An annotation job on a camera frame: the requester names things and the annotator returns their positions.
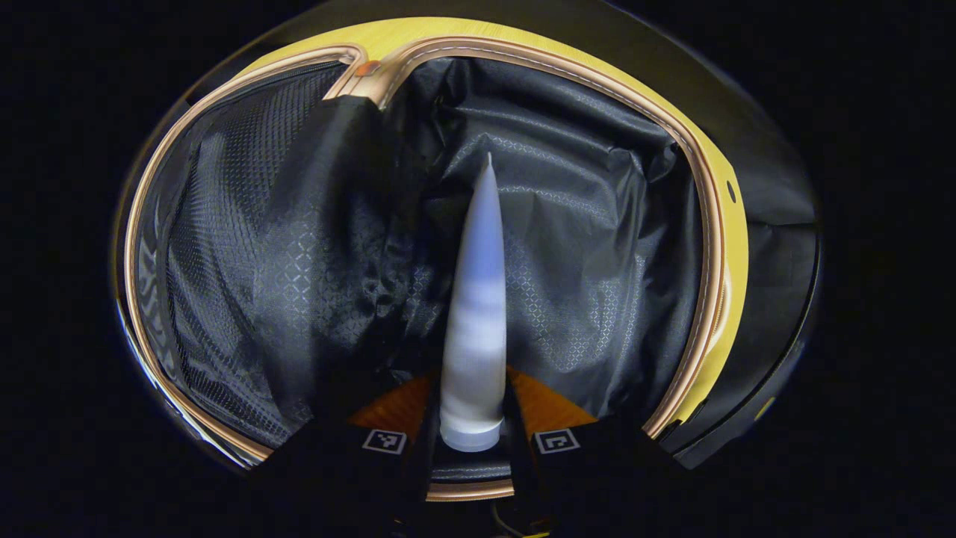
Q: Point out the beige suitcase with black lining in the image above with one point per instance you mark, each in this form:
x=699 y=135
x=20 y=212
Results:
x=314 y=246

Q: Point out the white conical tube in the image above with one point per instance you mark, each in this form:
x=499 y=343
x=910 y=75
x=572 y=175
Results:
x=478 y=314

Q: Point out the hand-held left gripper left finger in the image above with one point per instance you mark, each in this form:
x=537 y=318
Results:
x=422 y=459

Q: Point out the black backdrop cloth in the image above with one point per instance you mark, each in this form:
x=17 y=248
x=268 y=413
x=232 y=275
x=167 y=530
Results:
x=777 y=194

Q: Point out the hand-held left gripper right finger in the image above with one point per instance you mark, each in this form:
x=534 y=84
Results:
x=520 y=459

